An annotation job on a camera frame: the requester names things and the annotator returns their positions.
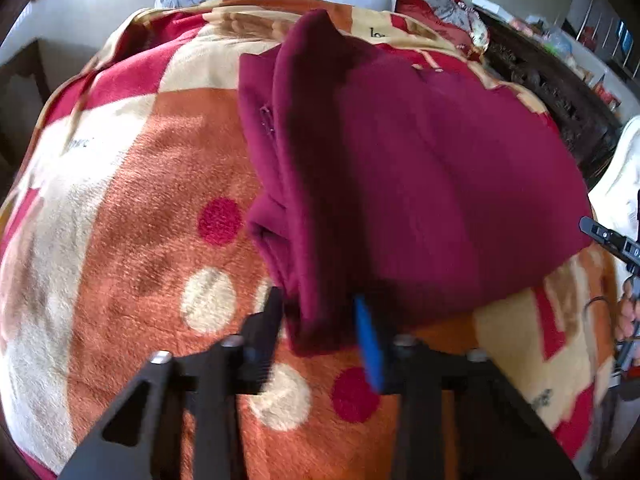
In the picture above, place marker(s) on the carved dark wooden furniture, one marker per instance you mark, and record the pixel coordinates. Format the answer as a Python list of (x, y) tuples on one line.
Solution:
[(560, 90)]

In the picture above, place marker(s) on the white box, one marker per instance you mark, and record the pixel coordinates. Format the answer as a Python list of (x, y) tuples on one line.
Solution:
[(492, 5)]

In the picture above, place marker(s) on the red patterned cloth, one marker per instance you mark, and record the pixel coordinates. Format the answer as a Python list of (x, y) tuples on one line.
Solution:
[(425, 7)]

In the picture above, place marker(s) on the maroon fleece garment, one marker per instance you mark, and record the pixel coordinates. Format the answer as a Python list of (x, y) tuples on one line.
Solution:
[(425, 185)]

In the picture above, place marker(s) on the person's white clothing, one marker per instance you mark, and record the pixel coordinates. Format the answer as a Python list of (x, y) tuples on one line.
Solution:
[(620, 175)]

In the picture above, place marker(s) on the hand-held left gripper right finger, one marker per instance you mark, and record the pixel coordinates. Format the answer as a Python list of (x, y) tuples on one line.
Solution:
[(369, 345)]

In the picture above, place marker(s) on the person's right hand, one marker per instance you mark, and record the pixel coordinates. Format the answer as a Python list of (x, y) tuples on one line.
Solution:
[(627, 317)]

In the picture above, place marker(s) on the orange red patterned blanket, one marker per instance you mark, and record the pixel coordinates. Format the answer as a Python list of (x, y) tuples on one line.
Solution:
[(140, 200)]

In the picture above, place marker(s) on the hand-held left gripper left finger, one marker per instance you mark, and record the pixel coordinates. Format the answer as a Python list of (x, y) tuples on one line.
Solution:
[(260, 350)]

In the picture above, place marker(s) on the dark wooden table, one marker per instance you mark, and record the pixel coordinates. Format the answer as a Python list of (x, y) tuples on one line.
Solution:
[(22, 70)]

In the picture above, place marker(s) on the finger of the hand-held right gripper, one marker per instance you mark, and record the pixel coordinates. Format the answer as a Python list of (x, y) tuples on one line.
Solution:
[(607, 240)]

